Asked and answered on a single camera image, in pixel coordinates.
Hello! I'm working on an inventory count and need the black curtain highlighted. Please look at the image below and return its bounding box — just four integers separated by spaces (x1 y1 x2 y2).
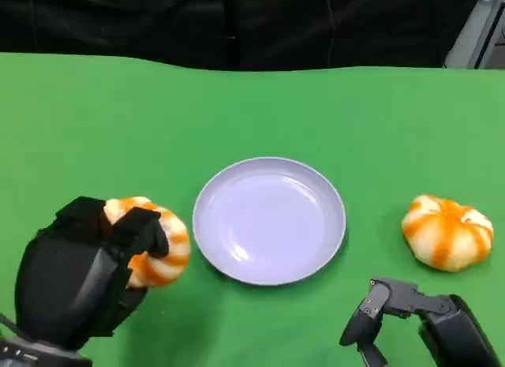
0 0 484 72

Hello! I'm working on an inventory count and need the grey metal frame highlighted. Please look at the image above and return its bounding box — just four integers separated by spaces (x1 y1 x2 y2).
443 0 505 70

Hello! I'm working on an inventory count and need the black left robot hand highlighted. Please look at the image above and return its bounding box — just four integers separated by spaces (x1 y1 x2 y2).
14 196 170 350

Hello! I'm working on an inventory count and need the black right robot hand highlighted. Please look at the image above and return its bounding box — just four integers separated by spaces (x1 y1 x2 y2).
339 276 505 367

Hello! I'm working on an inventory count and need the lilac plate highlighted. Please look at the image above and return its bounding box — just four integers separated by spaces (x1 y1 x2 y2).
192 156 347 286

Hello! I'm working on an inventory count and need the orange and white bread roll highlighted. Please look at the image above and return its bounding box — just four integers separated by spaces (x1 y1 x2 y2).
401 193 495 272
103 196 193 290

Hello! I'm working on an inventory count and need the green cloth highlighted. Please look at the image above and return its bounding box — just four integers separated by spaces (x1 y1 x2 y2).
0 51 505 367

